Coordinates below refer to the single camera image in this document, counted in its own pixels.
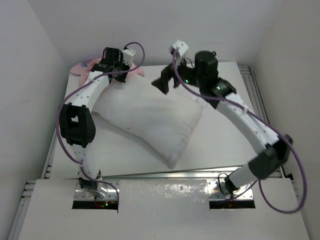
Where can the white front cover board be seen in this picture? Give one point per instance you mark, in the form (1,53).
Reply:
(153,210)

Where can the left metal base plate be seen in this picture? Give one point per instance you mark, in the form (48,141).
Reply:
(104,193)

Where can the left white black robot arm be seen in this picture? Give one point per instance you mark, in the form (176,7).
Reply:
(76,124)

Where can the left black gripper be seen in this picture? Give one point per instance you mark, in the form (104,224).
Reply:
(122,78)

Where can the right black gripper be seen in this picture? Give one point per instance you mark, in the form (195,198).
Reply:
(166,74)

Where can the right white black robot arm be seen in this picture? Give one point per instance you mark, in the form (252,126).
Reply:
(271,149)

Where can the aluminium frame rail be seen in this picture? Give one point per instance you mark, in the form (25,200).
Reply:
(253,92)

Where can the pink purple pillowcase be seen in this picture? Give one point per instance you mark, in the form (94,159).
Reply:
(82,70)

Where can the white pillow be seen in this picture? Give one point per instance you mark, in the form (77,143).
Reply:
(165,121)

